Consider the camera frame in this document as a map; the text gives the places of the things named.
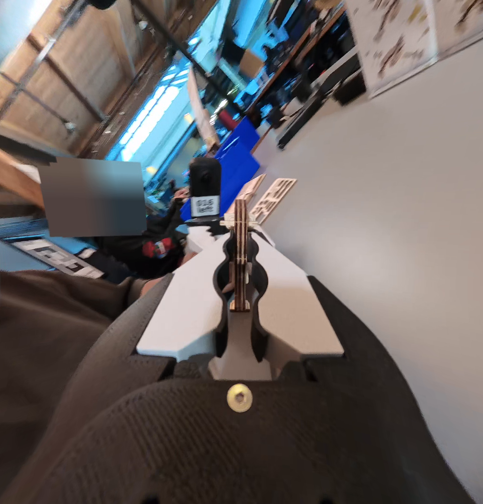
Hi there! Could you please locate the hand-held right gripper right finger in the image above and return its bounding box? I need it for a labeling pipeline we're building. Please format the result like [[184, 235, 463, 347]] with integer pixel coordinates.
[[247, 232, 345, 380]]

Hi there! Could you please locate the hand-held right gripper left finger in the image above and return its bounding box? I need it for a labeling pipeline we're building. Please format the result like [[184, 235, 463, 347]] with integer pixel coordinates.
[[136, 232, 236, 380]]

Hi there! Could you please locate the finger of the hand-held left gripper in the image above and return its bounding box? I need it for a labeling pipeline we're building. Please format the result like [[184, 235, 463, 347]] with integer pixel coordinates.
[[186, 228, 212, 254], [247, 220, 275, 246]]

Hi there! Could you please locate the wooden robot model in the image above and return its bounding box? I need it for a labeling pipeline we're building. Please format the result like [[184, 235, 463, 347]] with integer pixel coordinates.
[[220, 199, 262, 313]]

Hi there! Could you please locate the person's left forearm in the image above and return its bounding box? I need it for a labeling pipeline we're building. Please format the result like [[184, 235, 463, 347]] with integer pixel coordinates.
[[139, 277, 165, 297]]

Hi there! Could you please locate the grey desk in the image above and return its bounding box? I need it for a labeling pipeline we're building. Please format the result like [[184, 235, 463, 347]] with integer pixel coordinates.
[[261, 28, 483, 504]]

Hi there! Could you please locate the black desk equipment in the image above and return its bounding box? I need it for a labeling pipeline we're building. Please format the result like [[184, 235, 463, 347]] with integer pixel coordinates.
[[276, 51, 368, 150]]

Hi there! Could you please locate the blue storage bin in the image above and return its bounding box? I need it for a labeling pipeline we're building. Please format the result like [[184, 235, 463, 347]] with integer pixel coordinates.
[[222, 116, 261, 158], [216, 144, 262, 215]]

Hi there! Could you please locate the laser-cut wooden sheet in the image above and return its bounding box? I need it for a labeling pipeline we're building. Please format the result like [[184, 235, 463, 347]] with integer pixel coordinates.
[[233, 173, 267, 205], [250, 177, 298, 227]]

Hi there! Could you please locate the person's olive brown clothing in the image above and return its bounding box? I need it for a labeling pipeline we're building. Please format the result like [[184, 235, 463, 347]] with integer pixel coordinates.
[[0, 270, 171, 504]]

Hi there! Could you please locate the framed black-white marker board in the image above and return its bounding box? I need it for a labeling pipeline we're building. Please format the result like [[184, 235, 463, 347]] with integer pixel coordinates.
[[13, 238, 104, 278]]

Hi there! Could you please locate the printed instruction sheet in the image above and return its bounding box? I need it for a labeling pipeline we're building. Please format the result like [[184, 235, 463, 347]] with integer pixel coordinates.
[[344, 0, 483, 99]]

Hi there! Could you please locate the wooden post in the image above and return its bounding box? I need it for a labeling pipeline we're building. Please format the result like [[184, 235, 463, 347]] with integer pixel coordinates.
[[0, 143, 47, 209]]

